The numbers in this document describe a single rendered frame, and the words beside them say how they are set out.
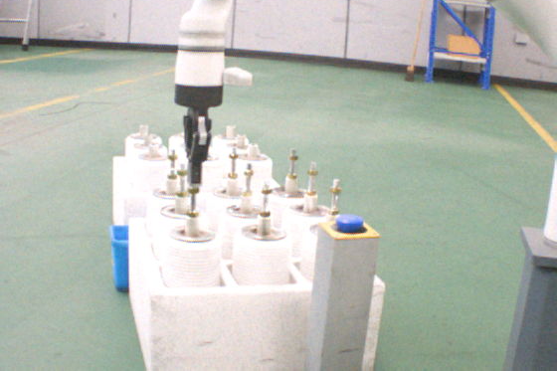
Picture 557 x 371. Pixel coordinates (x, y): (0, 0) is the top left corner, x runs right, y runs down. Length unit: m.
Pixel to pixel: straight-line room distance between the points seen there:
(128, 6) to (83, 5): 0.58
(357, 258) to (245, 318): 0.23
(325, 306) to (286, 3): 6.55
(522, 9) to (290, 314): 0.60
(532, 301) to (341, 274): 0.31
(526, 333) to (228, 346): 0.48
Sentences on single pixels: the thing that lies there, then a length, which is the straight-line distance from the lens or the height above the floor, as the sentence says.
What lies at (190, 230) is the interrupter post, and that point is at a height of 0.26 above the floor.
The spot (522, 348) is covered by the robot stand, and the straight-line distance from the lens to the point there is 1.15.
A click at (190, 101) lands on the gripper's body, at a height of 0.47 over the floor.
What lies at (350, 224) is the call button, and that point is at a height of 0.33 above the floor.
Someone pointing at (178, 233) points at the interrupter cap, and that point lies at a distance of 1.15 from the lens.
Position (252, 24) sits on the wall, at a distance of 7.55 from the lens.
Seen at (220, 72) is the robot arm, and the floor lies 0.51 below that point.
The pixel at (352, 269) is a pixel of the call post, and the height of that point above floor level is 0.27.
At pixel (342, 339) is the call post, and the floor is 0.15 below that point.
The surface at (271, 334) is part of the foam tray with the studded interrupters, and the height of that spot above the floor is 0.10.
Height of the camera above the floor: 0.63
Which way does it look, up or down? 13 degrees down
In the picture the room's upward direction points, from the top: 4 degrees clockwise
